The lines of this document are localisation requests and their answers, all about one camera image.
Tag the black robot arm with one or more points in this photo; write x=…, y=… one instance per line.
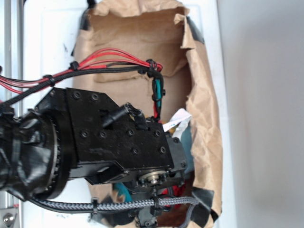
x=75, y=134

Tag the aluminium frame rail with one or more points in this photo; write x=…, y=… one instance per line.
x=11, y=53

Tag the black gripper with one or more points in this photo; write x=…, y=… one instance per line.
x=157, y=162

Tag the light blue cloth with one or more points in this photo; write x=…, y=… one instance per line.
x=186, y=141

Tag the brown paper bag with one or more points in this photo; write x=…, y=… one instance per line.
x=162, y=31

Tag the red crumpled fabric flower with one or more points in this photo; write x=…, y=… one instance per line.
x=176, y=190

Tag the green rubber ball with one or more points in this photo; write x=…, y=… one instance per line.
x=121, y=193

